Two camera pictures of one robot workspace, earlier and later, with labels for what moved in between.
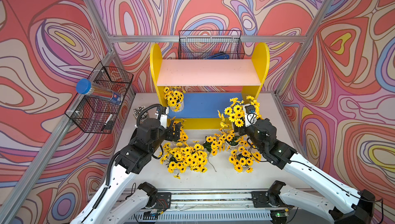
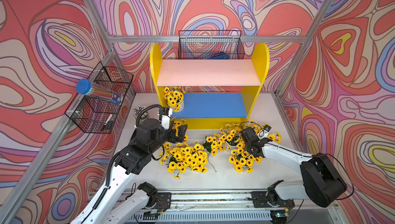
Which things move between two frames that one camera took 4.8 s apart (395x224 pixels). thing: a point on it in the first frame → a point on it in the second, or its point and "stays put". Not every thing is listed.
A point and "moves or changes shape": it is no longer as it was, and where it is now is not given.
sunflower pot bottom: [236, 112] moves or changes shape
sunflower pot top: [213, 145] stays put
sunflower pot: [230, 138] stays put
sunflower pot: [175, 157] stays put
